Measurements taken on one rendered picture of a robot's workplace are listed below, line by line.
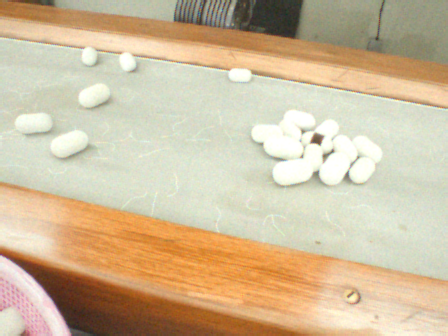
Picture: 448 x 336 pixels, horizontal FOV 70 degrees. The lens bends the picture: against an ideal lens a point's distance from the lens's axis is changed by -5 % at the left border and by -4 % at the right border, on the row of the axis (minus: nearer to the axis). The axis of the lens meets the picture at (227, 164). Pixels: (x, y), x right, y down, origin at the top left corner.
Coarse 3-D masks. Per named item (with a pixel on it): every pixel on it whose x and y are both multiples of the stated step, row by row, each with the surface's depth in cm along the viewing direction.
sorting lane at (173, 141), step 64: (0, 64) 44; (64, 64) 45; (0, 128) 33; (64, 128) 34; (128, 128) 34; (192, 128) 35; (384, 128) 38; (64, 192) 27; (128, 192) 27; (192, 192) 28; (256, 192) 28; (320, 192) 29; (384, 192) 30; (384, 256) 24
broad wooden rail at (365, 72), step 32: (0, 0) 59; (0, 32) 52; (32, 32) 51; (64, 32) 50; (96, 32) 50; (128, 32) 50; (160, 32) 51; (192, 32) 52; (224, 32) 53; (192, 64) 48; (224, 64) 47; (256, 64) 47; (288, 64) 46; (320, 64) 46; (352, 64) 46; (384, 64) 48; (416, 64) 49; (384, 96) 44; (416, 96) 44
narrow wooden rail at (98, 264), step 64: (0, 192) 23; (64, 256) 19; (128, 256) 20; (192, 256) 20; (256, 256) 20; (320, 256) 21; (64, 320) 24; (128, 320) 21; (192, 320) 19; (256, 320) 18; (320, 320) 18; (384, 320) 18
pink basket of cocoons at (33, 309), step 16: (0, 256) 18; (0, 272) 18; (16, 272) 18; (0, 288) 19; (16, 288) 18; (32, 288) 17; (0, 304) 20; (16, 304) 19; (32, 304) 18; (48, 304) 17; (32, 320) 18; (48, 320) 16
